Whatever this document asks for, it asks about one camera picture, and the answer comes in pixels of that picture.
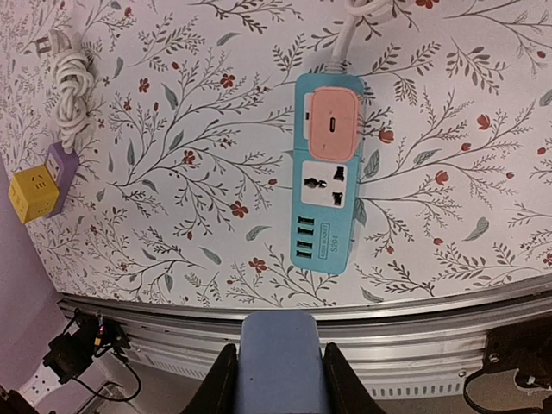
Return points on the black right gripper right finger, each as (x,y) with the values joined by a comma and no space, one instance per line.
(347,395)

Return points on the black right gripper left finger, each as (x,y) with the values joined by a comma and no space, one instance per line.
(216,394)

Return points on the purple power strip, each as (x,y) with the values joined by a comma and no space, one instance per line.
(62,167)

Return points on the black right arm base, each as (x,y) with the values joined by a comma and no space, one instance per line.
(524,348)

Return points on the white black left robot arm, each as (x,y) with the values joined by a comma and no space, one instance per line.
(25,400)

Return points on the blue cube adapter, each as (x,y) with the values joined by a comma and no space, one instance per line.
(280,366)

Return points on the yellow cube plug adapter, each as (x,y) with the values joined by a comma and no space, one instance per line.
(33,193)

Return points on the teal power strip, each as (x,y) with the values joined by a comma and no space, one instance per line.
(323,193)

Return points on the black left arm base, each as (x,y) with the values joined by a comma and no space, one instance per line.
(85,338)

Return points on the floral table mat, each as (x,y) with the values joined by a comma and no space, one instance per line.
(183,194)

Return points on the aluminium front rail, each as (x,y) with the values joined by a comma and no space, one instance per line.
(416,349)

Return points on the pink cube adapter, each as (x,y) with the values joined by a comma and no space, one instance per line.
(333,124)

